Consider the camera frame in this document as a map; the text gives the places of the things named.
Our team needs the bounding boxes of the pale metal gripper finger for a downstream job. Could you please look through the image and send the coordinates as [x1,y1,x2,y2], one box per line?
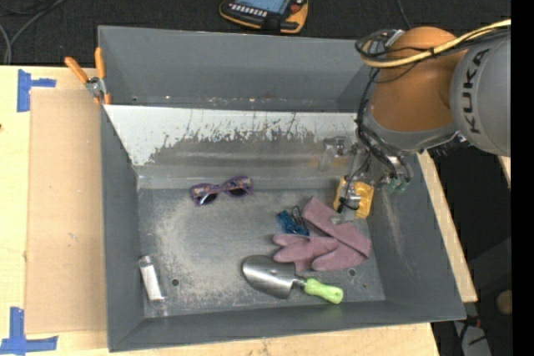
[318,136,356,173]
[330,183,364,224]

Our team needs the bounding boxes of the yellow box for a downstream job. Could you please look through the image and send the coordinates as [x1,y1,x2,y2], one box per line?
[332,175,375,221]

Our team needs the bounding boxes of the pink glove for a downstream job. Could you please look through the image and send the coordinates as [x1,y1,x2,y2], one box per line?
[271,196,373,273]

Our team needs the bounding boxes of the blue binder clip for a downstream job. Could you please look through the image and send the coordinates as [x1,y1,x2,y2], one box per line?
[275,205,311,238]

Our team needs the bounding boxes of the purple sunglasses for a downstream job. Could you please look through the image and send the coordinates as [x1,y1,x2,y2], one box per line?
[189,175,255,207]

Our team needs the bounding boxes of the grey metal bin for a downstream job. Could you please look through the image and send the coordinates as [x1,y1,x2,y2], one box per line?
[96,25,468,353]

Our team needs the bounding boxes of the white tube with clear cap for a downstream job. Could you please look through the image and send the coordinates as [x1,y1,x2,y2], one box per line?
[138,254,169,303]

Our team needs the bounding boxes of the brown cardboard board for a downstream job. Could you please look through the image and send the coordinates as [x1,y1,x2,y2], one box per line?
[23,87,110,336]

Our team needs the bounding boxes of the metal trowel with green handle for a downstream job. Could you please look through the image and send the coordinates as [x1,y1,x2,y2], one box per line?
[241,254,345,305]

